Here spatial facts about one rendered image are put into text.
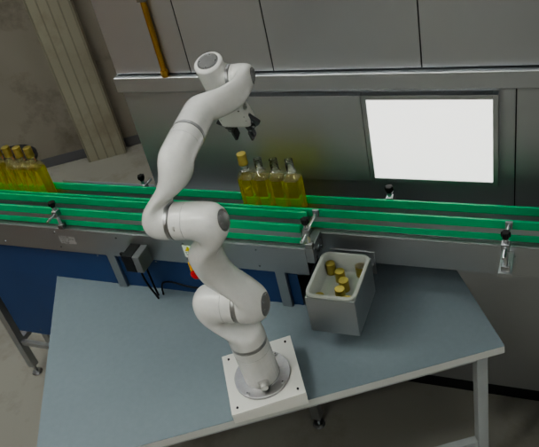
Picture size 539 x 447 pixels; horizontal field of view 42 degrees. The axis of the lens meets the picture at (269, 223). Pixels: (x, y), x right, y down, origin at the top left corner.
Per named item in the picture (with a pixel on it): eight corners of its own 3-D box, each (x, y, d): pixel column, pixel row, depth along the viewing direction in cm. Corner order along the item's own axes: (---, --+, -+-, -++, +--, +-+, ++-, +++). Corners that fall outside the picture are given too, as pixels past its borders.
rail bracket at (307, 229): (323, 228, 246) (317, 199, 239) (308, 258, 234) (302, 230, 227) (315, 227, 247) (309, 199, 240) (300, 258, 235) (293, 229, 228)
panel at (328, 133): (498, 181, 232) (499, 90, 212) (497, 186, 230) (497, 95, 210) (253, 171, 267) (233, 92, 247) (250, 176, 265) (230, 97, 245)
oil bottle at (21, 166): (50, 199, 300) (25, 143, 284) (43, 207, 296) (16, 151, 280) (40, 198, 303) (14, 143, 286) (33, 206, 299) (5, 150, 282)
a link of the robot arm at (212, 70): (242, 81, 203) (213, 83, 206) (226, 48, 192) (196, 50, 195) (237, 103, 199) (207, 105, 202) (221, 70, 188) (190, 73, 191)
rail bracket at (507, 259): (516, 265, 227) (517, 210, 214) (511, 301, 215) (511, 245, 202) (501, 263, 229) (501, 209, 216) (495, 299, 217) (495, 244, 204)
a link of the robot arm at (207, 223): (228, 296, 217) (277, 297, 211) (219, 330, 210) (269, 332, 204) (167, 191, 180) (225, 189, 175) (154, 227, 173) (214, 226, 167)
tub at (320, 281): (373, 273, 242) (371, 254, 237) (357, 319, 226) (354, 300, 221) (326, 269, 248) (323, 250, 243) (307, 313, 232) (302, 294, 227)
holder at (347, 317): (378, 280, 250) (374, 247, 241) (360, 336, 231) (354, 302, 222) (333, 276, 257) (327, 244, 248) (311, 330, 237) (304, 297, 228)
